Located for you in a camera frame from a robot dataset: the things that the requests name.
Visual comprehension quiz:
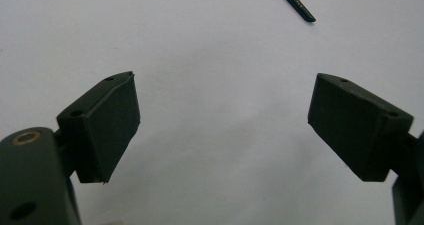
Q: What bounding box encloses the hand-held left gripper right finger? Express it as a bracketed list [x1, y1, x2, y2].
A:
[307, 72, 415, 183]

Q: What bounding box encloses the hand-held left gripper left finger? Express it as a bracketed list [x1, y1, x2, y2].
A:
[55, 70, 142, 185]

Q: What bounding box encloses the black pen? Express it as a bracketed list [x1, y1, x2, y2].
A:
[272, 0, 317, 23]

